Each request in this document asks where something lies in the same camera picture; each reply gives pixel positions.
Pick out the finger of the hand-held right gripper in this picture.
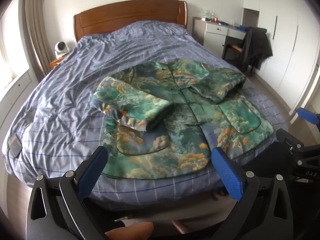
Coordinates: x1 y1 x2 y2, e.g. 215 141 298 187
297 107 320 127

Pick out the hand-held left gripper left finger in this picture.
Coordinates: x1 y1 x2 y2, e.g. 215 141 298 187
26 145 108 240

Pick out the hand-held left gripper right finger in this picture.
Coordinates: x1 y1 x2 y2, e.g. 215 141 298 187
211 147 295 240

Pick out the green printed padded jacket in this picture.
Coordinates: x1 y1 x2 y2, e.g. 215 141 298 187
91 59 274 180

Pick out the white wardrobe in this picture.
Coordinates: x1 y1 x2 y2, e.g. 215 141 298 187
244 0 320 120

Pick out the blue checked bed blanket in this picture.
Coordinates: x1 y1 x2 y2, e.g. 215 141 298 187
2 21 288 204

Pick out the person's leg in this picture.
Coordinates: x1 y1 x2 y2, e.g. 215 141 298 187
104 221 154 240

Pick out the wooden chair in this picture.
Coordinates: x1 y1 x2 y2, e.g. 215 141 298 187
222 44 244 60

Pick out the wooden nightstand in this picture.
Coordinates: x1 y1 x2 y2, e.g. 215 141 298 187
49 54 68 69

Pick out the white round fan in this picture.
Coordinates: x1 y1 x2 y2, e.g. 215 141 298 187
54 41 72 58

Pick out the grey white desk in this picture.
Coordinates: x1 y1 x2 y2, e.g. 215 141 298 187
192 17 250 59

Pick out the window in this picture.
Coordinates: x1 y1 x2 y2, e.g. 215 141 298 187
0 17 28 88

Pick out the beige curtain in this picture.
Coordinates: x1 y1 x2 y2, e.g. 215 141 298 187
22 0 54 77

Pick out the wooden headboard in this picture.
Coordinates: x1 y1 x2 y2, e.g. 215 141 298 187
73 0 188 43

